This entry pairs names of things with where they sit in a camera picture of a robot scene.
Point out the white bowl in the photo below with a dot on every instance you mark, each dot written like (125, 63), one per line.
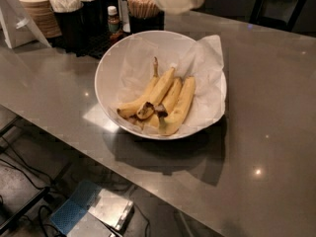
(110, 89)

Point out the left banana with stem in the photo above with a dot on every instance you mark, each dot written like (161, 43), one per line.
(127, 110)

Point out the black stir stick cup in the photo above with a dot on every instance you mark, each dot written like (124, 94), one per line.
(138, 25)

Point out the wooden stir sticks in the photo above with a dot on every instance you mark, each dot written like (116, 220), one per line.
(143, 9)

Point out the white paper liner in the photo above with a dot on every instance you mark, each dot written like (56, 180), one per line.
(203, 61)

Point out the small brown sauce bottle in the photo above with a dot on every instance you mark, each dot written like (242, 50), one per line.
(114, 22)

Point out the black condiment tray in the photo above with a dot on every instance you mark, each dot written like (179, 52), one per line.
(96, 46)

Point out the black cup with packets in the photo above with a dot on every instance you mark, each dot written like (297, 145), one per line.
(71, 26)

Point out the silver metal box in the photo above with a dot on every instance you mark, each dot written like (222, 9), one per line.
(105, 214)

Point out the blue perforated panel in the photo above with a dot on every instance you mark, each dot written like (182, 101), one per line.
(76, 207)

